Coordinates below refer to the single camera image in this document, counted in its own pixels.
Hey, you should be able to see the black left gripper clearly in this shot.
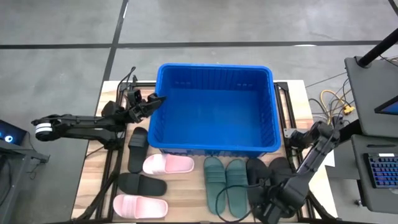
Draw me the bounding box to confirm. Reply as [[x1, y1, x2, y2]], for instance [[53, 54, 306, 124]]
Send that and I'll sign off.
[[126, 92, 167, 123]]

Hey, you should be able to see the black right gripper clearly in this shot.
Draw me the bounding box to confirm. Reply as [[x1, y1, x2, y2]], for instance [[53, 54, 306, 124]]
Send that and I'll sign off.
[[252, 183, 299, 224]]

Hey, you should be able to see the black slide sandal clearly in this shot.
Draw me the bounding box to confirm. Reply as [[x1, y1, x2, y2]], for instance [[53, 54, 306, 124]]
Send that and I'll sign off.
[[117, 172, 168, 197], [269, 157, 295, 187], [127, 126, 149, 174], [246, 158, 271, 206]]

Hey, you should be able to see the green slide sandal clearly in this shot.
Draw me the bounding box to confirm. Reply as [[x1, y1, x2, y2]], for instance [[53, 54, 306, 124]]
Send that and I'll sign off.
[[225, 159, 249, 218], [203, 156, 227, 215]]

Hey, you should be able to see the blue plastic bin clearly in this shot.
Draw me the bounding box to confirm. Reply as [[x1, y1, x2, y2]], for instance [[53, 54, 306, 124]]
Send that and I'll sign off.
[[147, 63, 282, 159]]

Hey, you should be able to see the pink slide sandal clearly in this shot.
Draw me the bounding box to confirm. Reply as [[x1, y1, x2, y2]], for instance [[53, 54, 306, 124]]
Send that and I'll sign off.
[[142, 153, 195, 175], [113, 194, 169, 220]]

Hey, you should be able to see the white paper sheet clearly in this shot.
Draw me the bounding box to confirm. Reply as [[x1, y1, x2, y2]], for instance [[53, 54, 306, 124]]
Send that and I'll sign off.
[[323, 149, 336, 168]]

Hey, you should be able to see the grey keyboard desk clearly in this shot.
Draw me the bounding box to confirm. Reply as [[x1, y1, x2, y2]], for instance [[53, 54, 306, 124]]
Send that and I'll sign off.
[[351, 134, 398, 215]]

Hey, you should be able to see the backlit keyboard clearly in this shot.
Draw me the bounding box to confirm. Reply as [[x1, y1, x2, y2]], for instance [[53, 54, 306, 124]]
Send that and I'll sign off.
[[363, 152, 398, 190]]

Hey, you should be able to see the grey desk with pole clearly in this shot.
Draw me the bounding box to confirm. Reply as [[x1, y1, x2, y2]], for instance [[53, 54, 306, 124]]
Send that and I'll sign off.
[[344, 55, 398, 138]]

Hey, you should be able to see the black device with blue light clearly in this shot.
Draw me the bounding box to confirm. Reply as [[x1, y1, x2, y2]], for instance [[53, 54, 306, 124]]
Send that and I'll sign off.
[[0, 119, 27, 146]]

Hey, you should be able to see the dark grey side table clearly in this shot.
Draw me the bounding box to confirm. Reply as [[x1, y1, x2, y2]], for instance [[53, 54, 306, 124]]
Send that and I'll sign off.
[[0, 139, 50, 224]]

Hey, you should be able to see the tilted screen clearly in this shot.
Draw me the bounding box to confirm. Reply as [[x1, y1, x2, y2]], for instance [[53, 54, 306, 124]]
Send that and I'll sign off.
[[374, 95, 398, 116]]

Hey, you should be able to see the black pole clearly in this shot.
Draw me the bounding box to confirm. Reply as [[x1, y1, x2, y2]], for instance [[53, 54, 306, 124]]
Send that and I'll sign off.
[[356, 27, 398, 68]]

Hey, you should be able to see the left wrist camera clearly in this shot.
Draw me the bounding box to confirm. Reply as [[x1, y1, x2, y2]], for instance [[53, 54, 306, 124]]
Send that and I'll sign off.
[[127, 88, 143, 105]]

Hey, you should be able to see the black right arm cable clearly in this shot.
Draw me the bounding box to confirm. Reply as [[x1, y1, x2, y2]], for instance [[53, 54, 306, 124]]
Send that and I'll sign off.
[[215, 184, 265, 223]]

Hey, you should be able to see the yellow cable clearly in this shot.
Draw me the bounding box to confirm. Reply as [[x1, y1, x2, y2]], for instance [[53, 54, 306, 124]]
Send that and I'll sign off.
[[320, 89, 356, 125]]

